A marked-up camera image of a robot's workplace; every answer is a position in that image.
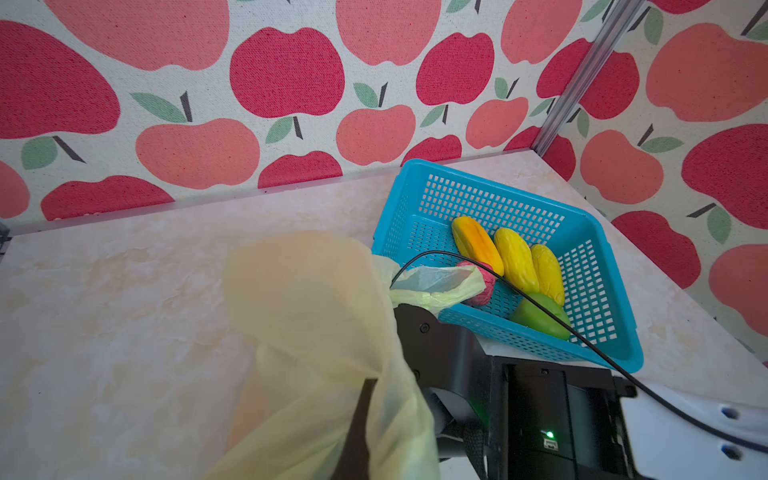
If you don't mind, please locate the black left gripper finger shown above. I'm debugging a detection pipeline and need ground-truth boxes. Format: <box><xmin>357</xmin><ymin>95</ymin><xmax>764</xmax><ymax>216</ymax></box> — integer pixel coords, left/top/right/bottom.
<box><xmin>331</xmin><ymin>379</ymin><xmax>377</xmax><ymax>480</ymax></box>

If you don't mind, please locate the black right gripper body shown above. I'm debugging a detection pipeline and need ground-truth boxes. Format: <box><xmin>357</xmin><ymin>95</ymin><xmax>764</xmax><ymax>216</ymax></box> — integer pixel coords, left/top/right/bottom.
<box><xmin>392</xmin><ymin>302</ymin><xmax>496</xmax><ymax>480</ymax></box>

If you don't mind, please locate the pink toy fruit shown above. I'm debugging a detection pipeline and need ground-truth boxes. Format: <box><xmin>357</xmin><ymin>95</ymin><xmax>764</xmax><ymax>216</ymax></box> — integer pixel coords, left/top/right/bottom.
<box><xmin>455</xmin><ymin>259</ymin><xmax>498</xmax><ymax>307</ymax></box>

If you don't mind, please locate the green toy fruit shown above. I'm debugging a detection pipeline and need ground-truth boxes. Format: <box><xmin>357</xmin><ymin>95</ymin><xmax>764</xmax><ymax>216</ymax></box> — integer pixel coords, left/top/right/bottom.
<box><xmin>510</xmin><ymin>293</ymin><xmax>571</xmax><ymax>341</ymax></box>

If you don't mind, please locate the yellow toy banana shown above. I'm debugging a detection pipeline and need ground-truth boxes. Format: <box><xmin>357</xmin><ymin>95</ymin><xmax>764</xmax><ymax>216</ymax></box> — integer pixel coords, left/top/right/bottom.
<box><xmin>494</xmin><ymin>228</ymin><xmax>540</xmax><ymax>294</ymax></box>

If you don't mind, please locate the yellow toy mango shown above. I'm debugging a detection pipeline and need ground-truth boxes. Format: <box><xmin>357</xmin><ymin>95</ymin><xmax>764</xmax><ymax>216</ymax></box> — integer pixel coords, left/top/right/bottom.
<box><xmin>451</xmin><ymin>216</ymin><xmax>505</xmax><ymax>276</ymax></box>

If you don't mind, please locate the yellow toy corn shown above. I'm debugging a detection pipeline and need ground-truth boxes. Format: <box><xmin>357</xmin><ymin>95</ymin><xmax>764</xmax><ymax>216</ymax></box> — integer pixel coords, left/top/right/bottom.
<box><xmin>531</xmin><ymin>244</ymin><xmax>566</xmax><ymax>307</ymax></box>

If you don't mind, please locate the yellow plastic avocado-print bag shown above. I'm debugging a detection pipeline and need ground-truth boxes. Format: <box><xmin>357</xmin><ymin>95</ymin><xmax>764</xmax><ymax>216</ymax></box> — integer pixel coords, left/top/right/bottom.
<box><xmin>208</xmin><ymin>231</ymin><xmax>486</xmax><ymax>479</ymax></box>

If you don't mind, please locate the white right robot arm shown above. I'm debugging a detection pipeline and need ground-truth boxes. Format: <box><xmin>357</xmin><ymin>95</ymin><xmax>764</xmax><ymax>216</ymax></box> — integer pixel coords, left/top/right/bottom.
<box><xmin>395</xmin><ymin>305</ymin><xmax>767</xmax><ymax>479</ymax></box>

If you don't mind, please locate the teal plastic mesh basket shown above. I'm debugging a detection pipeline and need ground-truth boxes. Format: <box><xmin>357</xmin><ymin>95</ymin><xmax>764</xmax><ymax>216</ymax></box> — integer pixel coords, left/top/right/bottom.
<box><xmin>373</xmin><ymin>160</ymin><xmax>644</xmax><ymax>373</ymax></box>

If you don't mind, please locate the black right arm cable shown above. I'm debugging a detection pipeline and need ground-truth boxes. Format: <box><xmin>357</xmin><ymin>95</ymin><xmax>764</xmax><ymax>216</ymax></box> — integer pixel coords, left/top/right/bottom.
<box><xmin>388</xmin><ymin>249</ymin><xmax>768</xmax><ymax>456</ymax></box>

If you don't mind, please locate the aluminium frame post right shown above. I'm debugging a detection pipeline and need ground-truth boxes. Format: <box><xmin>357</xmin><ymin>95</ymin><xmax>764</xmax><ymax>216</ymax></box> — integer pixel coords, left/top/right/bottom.
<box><xmin>531</xmin><ymin>0</ymin><xmax>644</xmax><ymax>157</ymax></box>

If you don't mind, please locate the aluminium frame post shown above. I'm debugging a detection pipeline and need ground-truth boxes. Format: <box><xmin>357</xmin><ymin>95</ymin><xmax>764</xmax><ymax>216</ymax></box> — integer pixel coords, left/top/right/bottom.
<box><xmin>531</xmin><ymin>0</ymin><xmax>644</xmax><ymax>157</ymax></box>
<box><xmin>0</xmin><ymin>224</ymin><xmax>11</xmax><ymax>257</ymax></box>

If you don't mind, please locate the aluminium frame post left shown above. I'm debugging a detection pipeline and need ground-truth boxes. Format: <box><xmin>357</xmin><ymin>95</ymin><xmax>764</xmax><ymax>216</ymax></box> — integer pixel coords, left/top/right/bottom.
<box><xmin>0</xmin><ymin>224</ymin><xmax>11</xmax><ymax>257</ymax></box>

